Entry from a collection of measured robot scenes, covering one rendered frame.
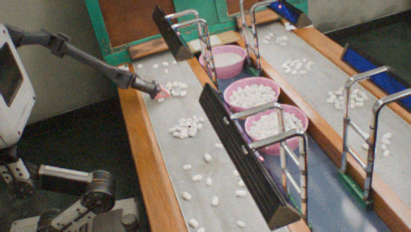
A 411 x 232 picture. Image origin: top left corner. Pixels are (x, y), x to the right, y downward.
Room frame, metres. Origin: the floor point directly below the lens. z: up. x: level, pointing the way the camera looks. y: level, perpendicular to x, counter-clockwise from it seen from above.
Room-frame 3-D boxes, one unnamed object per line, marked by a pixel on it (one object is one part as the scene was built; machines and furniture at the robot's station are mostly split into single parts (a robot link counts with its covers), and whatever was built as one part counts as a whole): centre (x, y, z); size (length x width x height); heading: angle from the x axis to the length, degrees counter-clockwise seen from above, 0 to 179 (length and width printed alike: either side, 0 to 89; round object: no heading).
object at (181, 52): (1.87, 0.10, 1.08); 0.62 x 0.08 x 0.07; 10
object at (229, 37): (2.30, -0.10, 0.77); 0.33 x 0.15 x 0.01; 100
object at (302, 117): (1.38, -0.27, 0.72); 0.27 x 0.27 x 0.10
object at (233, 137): (0.92, -0.07, 1.08); 0.62 x 0.08 x 0.07; 10
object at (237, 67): (2.09, -0.14, 0.72); 0.27 x 0.27 x 0.10
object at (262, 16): (2.41, -0.43, 0.83); 0.30 x 0.06 x 0.07; 100
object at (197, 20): (1.88, 0.02, 0.90); 0.20 x 0.19 x 0.45; 10
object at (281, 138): (0.92, -0.15, 0.90); 0.20 x 0.19 x 0.45; 10
